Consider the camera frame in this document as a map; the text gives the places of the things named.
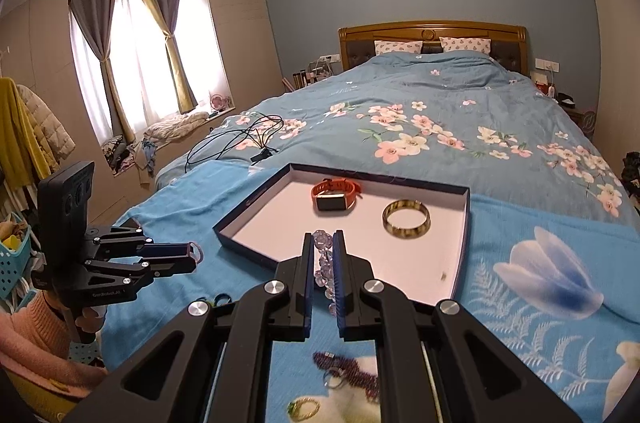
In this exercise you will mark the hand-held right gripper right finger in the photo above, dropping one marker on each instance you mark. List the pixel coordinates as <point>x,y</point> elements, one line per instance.
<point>341,283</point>

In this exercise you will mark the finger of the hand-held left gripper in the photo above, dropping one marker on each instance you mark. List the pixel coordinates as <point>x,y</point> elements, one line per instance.
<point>165,269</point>
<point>167,249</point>

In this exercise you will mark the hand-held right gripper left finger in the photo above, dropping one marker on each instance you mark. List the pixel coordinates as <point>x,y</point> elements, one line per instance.
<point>308,283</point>

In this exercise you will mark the dark blue box tray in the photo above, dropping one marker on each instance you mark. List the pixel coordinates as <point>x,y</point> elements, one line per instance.
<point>270,228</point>

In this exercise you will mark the person's left forearm pink sleeve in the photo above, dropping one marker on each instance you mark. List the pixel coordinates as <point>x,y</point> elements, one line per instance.
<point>40,333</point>

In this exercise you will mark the person's left hand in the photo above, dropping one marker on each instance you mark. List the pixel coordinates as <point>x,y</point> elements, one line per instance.
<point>94,315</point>

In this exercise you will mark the blue plastic basket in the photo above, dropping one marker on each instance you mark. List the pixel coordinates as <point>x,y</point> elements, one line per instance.
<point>15,258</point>

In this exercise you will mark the amber bangle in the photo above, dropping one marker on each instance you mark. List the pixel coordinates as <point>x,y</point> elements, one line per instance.
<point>406,235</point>

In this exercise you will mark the orange smartwatch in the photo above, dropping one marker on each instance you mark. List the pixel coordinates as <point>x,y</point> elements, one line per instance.
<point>332,201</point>

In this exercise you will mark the beige puffer jacket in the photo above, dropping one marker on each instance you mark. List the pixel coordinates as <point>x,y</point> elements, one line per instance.
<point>47,123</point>

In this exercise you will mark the yellow coat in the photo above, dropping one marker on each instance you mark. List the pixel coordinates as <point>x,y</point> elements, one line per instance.
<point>15,128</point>

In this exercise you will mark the black charger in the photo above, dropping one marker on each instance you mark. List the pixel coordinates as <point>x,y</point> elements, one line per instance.
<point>262,154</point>

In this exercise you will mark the small pink fan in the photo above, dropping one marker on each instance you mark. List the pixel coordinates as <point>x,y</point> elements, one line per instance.
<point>217,102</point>

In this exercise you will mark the white sheer curtain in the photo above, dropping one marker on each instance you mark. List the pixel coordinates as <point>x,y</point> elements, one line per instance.
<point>135,53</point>

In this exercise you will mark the blue flower print blanket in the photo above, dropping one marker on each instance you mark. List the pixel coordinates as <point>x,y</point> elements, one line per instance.
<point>525,303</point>

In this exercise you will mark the yellow cloth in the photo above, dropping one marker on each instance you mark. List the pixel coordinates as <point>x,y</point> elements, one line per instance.
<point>30,398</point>

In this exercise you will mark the bedside cosmetics rack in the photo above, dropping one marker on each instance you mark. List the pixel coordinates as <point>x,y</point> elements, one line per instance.
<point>315,73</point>

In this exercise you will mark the blue floral duvet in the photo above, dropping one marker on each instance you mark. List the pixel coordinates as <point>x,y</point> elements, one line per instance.
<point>450,93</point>

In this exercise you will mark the grey and yellow curtain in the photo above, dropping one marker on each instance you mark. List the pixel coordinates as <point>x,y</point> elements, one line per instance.
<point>170,18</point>

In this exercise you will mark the white patterned pillow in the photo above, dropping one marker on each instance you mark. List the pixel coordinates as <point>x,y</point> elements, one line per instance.
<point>467,44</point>
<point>397,47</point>

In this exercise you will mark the wooden headboard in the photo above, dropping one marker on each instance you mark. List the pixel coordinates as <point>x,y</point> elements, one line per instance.
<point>510,53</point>

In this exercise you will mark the wooden nightstand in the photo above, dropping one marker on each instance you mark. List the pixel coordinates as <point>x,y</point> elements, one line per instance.
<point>575,108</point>

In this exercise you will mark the pile of dark clothes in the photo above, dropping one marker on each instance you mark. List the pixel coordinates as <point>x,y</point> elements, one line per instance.
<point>631,178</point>

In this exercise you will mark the white wall socket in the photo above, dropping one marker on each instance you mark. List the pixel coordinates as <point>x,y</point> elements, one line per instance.
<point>547,64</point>
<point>330,57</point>

